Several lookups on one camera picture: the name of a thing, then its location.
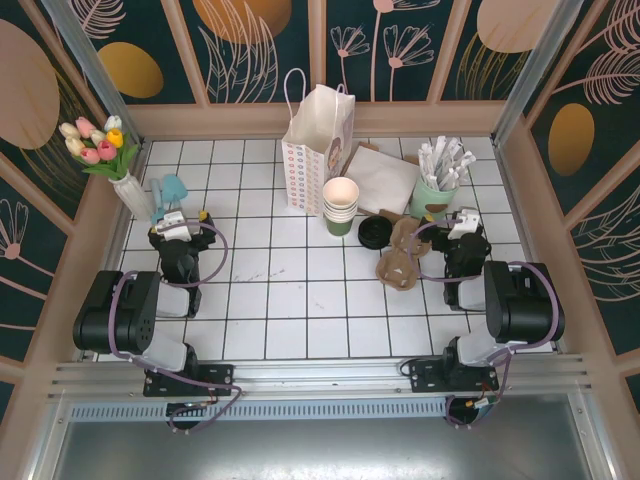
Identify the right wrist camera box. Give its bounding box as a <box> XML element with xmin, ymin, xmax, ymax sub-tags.
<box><xmin>446</xmin><ymin>206</ymin><xmax>482</xmax><ymax>242</ymax></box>

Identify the printed white paper bag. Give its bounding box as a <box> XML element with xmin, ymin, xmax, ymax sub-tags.
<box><xmin>280</xmin><ymin>67</ymin><xmax>357</xmax><ymax>217</ymax></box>

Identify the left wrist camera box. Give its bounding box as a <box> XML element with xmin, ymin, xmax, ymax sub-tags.
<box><xmin>151</xmin><ymin>209</ymin><xmax>190</xmax><ymax>240</ymax></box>

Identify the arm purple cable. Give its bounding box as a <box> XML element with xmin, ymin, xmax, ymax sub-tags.
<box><xmin>408</xmin><ymin>219</ymin><xmax>562</xmax><ymax>431</ymax></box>
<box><xmin>107</xmin><ymin>222</ymin><xmax>244</xmax><ymax>435</ymax></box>

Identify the mint green straw holder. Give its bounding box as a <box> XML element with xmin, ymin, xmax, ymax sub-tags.
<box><xmin>409</xmin><ymin>177</ymin><xmax>460</xmax><ymax>220</ymax></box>

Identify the black plastic cup lid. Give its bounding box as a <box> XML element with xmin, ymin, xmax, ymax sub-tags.
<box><xmin>359</xmin><ymin>215</ymin><xmax>391</xmax><ymax>246</ymax></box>

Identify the brown cardboard cup carrier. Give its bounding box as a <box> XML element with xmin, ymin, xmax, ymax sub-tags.
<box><xmin>375</xmin><ymin>214</ymin><xmax>431</xmax><ymax>292</ymax></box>

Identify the white ribbed vase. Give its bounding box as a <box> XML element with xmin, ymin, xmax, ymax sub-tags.
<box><xmin>110</xmin><ymin>172</ymin><xmax>154</xmax><ymax>221</ymax></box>

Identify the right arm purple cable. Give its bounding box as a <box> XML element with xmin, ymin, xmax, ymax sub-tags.
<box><xmin>408</xmin><ymin>219</ymin><xmax>562</xmax><ymax>431</ymax></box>

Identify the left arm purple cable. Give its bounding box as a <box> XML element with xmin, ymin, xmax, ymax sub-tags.
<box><xmin>107</xmin><ymin>222</ymin><xmax>244</xmax><ymax>435</ymax></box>

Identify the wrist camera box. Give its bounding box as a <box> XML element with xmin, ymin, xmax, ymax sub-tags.
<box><xmin>151</xmin><ymin>209</ymin><xmax>190</xmax><ymax>240</ymax></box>
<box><xmin>446</xmin><ymin>206</ymin><xmax>482</xmax><ymax>242</ymax></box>

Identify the slotted white cable duct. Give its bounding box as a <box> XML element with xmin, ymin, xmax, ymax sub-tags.
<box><xmin>67</xmin><ymin>401</ymin><xmax>454</xmax><ymax>423</ymax></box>

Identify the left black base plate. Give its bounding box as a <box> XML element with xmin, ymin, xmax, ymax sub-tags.
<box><xmin>143</xmin><ymin>363</ymin><xmax>236</xmax><ymax>399</ymax></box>

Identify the light blue toy shovel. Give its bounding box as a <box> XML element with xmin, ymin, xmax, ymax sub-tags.
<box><xmin>162</xmin><ymin>173</ymin><xmax>189</xmax><ymax>214</ymax></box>

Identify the aluminium frame post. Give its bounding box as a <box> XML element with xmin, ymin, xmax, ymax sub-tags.
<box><xmin>492</xmin><ymin>0</ymin><xmax>586</xmax><ymax>146</ymax></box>
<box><xmin>42</xmin><ymin>0</ymin><xmax>147</xmax><ymax>146</ymax></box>

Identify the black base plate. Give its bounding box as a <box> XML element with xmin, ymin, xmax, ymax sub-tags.
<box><xmin>143</xmin><ymin>363</ymin><xmax>236</xmax><ymax>399</ymax></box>
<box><xmin>409</xmin><ymin>358</ymin><xmax>501</xmax><ymax>396</ymax></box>

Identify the aluminium mounting rail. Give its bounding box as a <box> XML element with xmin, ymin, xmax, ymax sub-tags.
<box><xmin>47</xmin><ymin>352</ymin><xmax>596</xmax><ymax>402</ymax></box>

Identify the artificial tulip bouquet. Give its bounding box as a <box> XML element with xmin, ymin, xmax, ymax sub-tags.
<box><xmin>58</xmin><ymin>114</ymin><xmax>142</xmax><ymax>182</ymax></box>

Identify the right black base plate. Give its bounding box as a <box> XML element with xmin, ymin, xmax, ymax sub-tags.
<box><xmin>409</xmin><ymin>358</ymin><xmax>501</xmax><ymax>396</ymax></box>

